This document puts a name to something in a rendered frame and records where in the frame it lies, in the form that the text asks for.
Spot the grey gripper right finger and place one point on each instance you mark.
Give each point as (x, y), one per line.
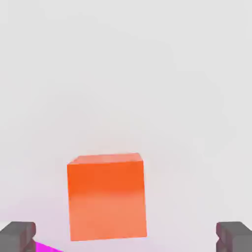
(236, 236)

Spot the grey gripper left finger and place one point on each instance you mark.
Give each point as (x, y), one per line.
(16, 235)

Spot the small magenta cube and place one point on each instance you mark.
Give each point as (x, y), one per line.
(46, 248)

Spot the small orange cube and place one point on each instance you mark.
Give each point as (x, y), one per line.
(107, 198)

